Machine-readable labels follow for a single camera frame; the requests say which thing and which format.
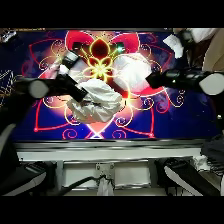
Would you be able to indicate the beige garment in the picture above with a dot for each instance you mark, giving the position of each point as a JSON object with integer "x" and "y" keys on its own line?
{"x": 216, "y": 53}

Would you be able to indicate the white garment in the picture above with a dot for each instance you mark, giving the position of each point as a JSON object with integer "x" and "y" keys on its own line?
{"x": 203, "y": 34}
{"x": 175, "y": 45}

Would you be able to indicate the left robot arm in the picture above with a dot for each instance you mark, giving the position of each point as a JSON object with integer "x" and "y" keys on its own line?
{"x": 40, "y": 88}

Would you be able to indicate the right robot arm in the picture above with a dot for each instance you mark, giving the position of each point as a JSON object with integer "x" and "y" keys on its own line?
{"x": 190, "y": 80}

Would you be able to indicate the dark grey garment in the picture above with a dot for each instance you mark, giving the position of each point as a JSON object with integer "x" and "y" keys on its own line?
{"x": 214, "y": 151}

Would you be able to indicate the silver frame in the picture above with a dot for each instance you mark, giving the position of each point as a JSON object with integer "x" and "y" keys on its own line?
{"x": 110, "y": 154}

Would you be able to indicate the white long-sleeved shirt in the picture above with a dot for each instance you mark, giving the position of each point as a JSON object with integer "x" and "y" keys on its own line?
{"x": 98, "y": 100}

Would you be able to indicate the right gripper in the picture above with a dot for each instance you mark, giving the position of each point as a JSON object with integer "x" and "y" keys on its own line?
{"x": 156, "y": 80}

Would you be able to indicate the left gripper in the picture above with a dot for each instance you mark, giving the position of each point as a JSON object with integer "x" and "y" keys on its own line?
{"x": 76, "y": 90}

